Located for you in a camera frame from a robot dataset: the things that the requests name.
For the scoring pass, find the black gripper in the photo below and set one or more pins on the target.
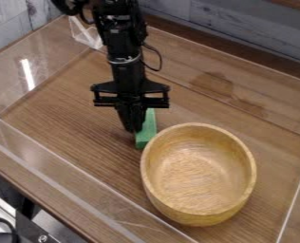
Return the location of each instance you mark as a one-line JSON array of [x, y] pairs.
[[130, 87]]

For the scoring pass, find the green wooden block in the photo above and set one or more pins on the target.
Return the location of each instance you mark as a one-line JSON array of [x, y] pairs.
[[149, 129]]

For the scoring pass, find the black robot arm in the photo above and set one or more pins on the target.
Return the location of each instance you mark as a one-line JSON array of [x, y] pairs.
[[119, 24]]

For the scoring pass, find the brown wooden bowl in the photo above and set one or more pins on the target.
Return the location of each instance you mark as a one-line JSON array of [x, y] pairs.
[[198, 173]]

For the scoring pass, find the clear acrylic corner bracket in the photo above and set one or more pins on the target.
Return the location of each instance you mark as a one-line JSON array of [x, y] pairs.
[[85, 35]]

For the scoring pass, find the clear acrylic front wall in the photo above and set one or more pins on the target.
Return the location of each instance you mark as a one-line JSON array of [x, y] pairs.
[[102, 215]]

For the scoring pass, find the black metal table frame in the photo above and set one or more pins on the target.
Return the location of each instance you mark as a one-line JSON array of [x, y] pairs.
[[26, 224]]

